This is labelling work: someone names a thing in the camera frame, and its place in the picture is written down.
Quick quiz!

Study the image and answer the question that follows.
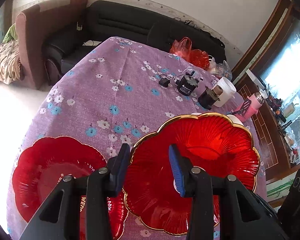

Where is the white plastic jar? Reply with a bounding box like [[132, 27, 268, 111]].
[[212, 77, 236, 107]]

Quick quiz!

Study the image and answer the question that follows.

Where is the large red scalloped plate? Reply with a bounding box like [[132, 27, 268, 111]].
[[12, 137, 128, 239]]

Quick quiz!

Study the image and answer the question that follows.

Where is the clear plastic bag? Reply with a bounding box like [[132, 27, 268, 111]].
[[207, 55, 232, 81]]

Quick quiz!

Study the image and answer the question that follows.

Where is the dark wooden cabinet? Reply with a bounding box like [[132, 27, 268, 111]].
[[232, 0, 300, 184]]

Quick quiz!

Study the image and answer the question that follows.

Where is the white foam bowl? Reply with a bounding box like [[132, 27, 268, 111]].
[[227, 114, 244, 126]]

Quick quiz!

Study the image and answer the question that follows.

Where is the pink sleeved thermos bottle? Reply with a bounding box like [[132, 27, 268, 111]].
[[236, 91, 266, 122]]

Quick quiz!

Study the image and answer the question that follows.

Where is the black leather sofa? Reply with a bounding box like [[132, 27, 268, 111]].
[[42, 1, 226, 84]]

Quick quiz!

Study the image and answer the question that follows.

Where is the small red gold-rimmed plate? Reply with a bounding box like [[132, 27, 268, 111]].
[[123, 113, 261, 236]]

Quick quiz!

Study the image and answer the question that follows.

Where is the black phone stand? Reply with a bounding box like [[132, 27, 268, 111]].
[[232, 98, 251, 116]]

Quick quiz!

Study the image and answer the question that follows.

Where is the maroon armchair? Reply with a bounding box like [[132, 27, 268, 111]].
[[15, 0, 88, 89]]

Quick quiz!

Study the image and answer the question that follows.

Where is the black motor with label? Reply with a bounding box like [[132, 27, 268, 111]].
[[175, 70, 199, 96]]

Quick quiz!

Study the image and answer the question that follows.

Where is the small black power adapter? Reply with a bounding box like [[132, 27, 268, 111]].
[[159, 78, 170, 88]]

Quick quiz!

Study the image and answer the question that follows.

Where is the brown patterned blanket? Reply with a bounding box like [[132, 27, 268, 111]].
[[0, 40, 21, 85]]

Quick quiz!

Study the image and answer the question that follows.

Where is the purple floral tablecloth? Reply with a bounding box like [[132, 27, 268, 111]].
[[6, 36, 268, 240]]

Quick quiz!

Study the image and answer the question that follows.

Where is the green cloth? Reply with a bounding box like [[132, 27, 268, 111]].
[[2, 23, 18, 43]]

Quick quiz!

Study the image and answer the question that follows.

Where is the red plastic bag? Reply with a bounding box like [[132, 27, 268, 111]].
[[169, 37, 210, 70]]

